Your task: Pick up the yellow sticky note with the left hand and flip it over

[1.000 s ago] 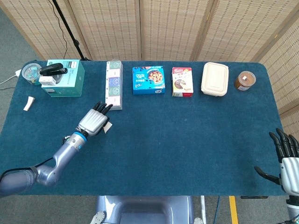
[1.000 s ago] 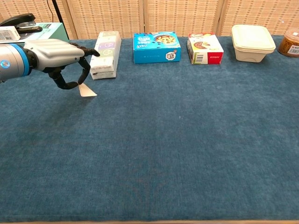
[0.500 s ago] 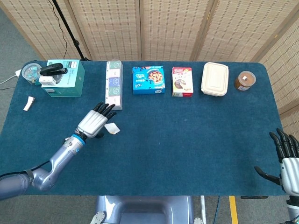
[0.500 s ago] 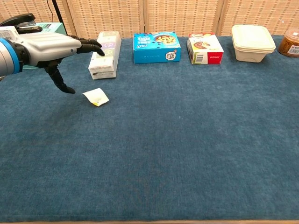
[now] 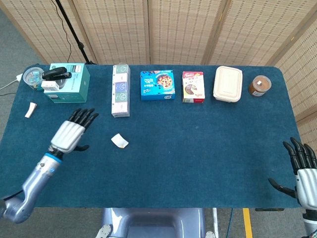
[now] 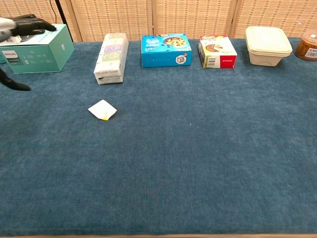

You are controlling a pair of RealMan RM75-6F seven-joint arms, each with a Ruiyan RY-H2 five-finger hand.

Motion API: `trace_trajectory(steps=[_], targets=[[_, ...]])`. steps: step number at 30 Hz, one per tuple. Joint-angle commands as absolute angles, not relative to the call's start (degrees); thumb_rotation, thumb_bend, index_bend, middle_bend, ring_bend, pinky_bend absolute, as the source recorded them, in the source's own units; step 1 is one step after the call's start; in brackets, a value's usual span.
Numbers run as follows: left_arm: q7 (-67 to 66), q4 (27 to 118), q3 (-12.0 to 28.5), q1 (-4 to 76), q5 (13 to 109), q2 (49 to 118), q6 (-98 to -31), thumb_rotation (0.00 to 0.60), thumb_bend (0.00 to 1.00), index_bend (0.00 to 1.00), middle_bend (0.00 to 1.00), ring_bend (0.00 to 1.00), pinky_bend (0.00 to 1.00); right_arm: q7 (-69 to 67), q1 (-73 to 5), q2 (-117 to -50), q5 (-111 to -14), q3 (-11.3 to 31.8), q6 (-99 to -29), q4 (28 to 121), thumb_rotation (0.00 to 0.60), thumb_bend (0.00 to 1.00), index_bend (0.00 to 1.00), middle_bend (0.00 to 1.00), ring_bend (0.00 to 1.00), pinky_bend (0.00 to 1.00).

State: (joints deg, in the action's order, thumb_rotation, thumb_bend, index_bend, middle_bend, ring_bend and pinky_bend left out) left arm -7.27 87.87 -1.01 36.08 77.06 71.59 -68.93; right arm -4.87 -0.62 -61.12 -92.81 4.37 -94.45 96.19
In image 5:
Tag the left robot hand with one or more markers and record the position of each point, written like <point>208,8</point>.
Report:
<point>69,136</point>

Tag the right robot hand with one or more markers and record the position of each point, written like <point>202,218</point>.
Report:
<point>307,183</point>

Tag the yellow triangular object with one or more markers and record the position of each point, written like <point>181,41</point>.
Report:
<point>119,140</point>

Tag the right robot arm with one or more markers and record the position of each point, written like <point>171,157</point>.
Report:
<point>311,223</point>

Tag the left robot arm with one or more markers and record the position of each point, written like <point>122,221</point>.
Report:
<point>37,178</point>

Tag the teal Philips product box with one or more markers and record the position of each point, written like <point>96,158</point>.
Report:
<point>76,89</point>

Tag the white plastic block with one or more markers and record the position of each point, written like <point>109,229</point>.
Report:
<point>49,85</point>

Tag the blue cookie box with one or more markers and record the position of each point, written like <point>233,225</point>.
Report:
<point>154,86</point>

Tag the red white dessert box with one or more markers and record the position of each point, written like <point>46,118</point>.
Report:
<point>194,86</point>

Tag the white curved paper strip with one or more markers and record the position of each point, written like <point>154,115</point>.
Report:
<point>31,109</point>

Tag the long white tissue pack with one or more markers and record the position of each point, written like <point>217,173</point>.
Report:
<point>121,99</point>

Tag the black stapler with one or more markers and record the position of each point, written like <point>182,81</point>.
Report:
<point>55,73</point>

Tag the clear round clip container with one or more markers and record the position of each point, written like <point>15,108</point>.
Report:
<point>32,78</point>

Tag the black tripod stand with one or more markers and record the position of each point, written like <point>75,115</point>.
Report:
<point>74,34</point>

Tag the clear jar of rubber bands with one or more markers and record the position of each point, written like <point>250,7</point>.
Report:
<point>259,85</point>

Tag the blue table cloth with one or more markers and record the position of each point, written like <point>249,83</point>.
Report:
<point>198,153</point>

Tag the grey robot torso base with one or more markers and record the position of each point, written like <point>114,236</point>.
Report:
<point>153,223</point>

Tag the beige lidded food container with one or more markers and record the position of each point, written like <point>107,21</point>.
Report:
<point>227,83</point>

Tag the bamboo folding screen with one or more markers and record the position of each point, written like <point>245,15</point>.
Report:
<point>178,29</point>

